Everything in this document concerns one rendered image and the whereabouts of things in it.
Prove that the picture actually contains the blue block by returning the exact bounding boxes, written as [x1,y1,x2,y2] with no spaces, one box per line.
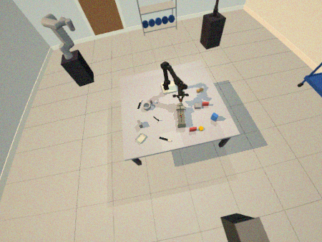
[210,113,218,121]

